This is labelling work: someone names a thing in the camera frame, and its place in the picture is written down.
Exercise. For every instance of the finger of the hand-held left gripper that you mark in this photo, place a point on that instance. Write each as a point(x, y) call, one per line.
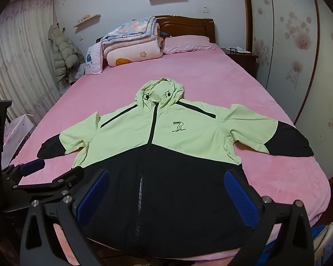
point(32, 167)
point(58, 181)

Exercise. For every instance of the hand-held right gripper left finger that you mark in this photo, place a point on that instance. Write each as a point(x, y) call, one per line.
point(95, 194)

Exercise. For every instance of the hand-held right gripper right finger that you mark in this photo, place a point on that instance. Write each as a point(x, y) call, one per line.
point(238, 199)

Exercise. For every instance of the green and black hooded jacket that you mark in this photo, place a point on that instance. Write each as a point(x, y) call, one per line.
point(166, 144)

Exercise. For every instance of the white curtain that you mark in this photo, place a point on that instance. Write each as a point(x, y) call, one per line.
point(19, 61)

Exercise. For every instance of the blue and white cloth pile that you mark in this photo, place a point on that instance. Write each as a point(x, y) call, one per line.
point(326, 235)

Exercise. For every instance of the khaki puffer coat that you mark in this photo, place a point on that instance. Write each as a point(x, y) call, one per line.
point(65, 52)

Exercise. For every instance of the white printed cushion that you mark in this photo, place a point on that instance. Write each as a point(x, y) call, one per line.
point(93, 59)

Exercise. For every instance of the bed with pink blanket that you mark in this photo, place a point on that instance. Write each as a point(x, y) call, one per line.
point(211, 69)

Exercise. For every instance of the wooden nightstand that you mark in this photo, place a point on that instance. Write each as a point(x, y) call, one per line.
point(244, 61)

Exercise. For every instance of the folded pink cartoon quilt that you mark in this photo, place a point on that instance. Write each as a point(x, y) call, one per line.
point(133, 54)

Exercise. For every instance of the floral print wardrobe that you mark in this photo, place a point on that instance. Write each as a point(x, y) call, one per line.
point(288, 61)

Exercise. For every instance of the white paper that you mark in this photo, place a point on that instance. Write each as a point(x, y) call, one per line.
point(242, 50)

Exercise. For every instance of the small dark case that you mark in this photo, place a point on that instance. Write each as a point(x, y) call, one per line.
point(233, 50)

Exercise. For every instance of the pink pillow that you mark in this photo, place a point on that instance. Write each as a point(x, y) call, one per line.
point(188, 44)

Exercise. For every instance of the folded floral quilt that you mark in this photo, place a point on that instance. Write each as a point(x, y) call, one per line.
point(130, 29)

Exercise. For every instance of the wooden headboard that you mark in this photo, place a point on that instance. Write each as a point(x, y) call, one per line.
point(188, 25)

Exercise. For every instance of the white wall socket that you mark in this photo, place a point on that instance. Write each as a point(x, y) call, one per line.
point(205, 9)

